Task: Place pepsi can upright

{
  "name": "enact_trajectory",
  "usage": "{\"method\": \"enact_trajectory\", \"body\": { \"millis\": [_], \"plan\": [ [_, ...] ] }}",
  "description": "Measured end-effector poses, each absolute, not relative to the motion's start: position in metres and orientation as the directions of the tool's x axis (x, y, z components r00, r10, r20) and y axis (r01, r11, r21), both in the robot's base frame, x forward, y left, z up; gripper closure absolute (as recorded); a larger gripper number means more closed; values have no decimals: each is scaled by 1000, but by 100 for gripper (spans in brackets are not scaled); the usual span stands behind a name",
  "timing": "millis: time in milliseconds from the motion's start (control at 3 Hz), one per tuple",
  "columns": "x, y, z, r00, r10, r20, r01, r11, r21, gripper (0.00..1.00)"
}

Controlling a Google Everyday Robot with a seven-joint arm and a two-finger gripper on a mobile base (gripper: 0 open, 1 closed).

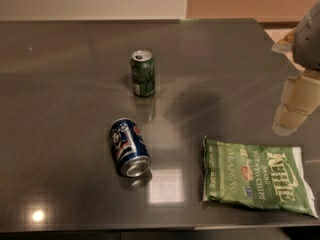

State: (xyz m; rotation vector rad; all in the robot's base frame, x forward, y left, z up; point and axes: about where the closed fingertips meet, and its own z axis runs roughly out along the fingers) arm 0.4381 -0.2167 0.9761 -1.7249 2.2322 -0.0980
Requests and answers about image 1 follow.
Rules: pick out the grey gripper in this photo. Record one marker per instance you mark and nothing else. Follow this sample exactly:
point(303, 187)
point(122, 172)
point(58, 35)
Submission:
point(308, 42)

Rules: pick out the blue pepsi can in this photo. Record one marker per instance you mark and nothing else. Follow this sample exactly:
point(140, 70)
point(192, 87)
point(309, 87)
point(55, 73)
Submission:
point(129, 148)

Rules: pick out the green soda can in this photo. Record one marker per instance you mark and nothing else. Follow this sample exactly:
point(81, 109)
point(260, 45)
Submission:
point(143, 73)

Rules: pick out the green kettle chips bag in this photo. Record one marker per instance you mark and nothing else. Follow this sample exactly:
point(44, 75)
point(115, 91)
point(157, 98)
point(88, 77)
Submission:
point(259, 177)

